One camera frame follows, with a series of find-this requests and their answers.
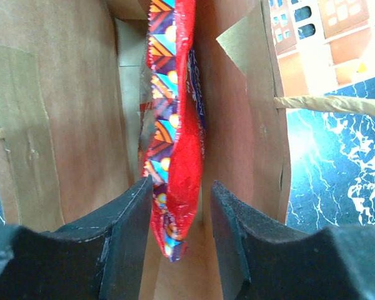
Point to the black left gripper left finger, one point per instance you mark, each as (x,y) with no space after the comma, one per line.
(99,256)

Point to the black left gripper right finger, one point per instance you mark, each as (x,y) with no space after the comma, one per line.
(260,258)

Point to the red chips bag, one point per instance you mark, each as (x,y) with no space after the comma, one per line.
(175,155)

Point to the red paper bag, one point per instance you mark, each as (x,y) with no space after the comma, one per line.
(76,119)

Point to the peach desk organizer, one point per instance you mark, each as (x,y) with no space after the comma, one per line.
(322,46)

